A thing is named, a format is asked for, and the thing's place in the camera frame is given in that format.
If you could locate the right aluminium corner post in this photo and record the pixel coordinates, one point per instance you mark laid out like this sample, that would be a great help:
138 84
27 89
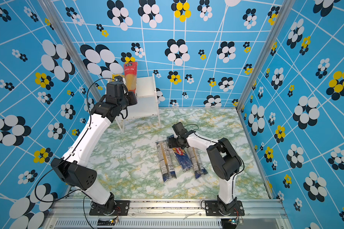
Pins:
272 36

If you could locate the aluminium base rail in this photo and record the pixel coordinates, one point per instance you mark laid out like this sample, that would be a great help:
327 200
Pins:
168 214

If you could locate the yellow spaghetti bag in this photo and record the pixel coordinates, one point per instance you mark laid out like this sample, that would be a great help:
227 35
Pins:
119 77

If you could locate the white two-tier metal shelf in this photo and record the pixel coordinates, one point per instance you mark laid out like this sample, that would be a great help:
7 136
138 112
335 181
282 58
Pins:
147 106

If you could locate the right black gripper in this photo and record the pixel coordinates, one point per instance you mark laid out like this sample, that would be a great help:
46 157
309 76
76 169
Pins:
171 142

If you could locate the clear noodle bag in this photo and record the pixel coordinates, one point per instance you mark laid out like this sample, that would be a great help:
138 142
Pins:
198 168
165 161

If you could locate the aluminium corner post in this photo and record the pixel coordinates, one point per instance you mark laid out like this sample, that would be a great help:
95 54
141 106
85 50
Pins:
63 59
272 36

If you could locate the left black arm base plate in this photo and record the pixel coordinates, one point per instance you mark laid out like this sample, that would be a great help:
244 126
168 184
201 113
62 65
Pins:
114 208

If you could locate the left aluminium corner post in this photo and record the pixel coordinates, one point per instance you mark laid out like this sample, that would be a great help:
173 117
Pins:
63 59

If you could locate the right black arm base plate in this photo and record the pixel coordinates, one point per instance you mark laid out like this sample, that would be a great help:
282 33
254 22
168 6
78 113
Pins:
218 208

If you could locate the dark blue spaghetti bag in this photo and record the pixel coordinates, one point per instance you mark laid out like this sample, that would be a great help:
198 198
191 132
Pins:
182 158

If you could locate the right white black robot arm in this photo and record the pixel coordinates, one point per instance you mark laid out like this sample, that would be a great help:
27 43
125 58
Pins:
225 161

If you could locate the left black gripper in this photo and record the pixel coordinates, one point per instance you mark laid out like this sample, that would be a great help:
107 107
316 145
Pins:
131 95

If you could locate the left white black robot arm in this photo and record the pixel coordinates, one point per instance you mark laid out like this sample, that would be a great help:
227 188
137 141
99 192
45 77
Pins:
72 167

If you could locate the red spaghetti bag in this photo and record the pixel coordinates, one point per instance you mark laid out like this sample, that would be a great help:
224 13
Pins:
130 76

